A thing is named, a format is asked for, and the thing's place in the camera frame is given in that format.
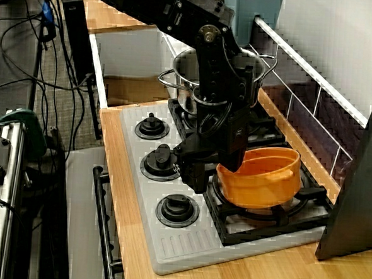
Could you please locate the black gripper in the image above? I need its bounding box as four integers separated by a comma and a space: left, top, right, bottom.
170, 100, 251, 198

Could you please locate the orange plastic pot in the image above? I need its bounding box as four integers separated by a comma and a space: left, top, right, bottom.
213, 143, 303, 213

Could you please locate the black stove knob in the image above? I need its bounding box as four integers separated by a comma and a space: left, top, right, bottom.
139, 142, 186, 183
134, 111, 171, 141
154, 193, 202, 230

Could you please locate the black burner grate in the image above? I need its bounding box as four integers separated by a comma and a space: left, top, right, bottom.
165, 97, 290, 153
198, 137, 338, 253

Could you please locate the grey stove top panel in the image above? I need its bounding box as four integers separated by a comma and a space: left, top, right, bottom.
110, 96, 340, 279

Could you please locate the stainless steel cooking pot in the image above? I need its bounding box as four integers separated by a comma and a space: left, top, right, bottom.
156, 44, 279, 120

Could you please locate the brown cardboard sheet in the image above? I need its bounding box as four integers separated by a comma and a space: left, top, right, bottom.
102, 74, 171, 110

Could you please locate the dark tiled backsplash panel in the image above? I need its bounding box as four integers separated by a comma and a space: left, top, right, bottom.
243, 16, 372, 192

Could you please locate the wooden stove countertop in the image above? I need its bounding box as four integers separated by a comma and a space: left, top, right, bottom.
88, 77, 372, 279

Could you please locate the white toy sink basin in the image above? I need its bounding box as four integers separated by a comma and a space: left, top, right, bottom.
85, 22, 200, 116

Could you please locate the white toy oven cabinet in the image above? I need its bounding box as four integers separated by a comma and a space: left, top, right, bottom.
59, 145, 132, 279

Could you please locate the black side board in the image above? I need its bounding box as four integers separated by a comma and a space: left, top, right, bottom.
314, 52, 372, 264

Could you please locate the light wooden side counter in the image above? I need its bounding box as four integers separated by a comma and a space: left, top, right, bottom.
78, 0, 160, 39

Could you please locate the green bar clamp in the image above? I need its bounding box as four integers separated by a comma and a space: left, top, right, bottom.
0, 106, 50, 162

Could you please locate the black computer tower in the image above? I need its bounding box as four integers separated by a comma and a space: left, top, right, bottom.
55, 0, 100, 87

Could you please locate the black stand pole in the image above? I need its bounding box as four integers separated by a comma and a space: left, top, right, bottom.
28, 0, 50, 112

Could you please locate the black oven door handle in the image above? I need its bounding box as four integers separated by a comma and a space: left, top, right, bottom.
85, 165, 130, 279

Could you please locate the aluminium frame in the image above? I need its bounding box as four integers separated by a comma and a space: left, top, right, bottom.
0, 109, 29, 279

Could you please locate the blue cable connector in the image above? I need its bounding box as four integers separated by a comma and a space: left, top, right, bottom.
40, 1, 55, 23

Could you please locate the thin black cable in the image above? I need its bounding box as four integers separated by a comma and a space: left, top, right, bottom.
0, 8, 98, 94

